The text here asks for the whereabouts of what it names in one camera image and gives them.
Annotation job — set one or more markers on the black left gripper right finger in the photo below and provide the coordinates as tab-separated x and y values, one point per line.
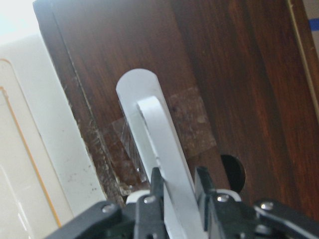
222	217

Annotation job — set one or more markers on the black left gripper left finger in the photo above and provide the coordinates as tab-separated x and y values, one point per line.
147	212

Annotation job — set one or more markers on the cream plastic cabinet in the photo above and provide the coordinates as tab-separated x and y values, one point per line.
46	174

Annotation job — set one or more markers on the white drawer handle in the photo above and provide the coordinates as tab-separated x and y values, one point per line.
155	137

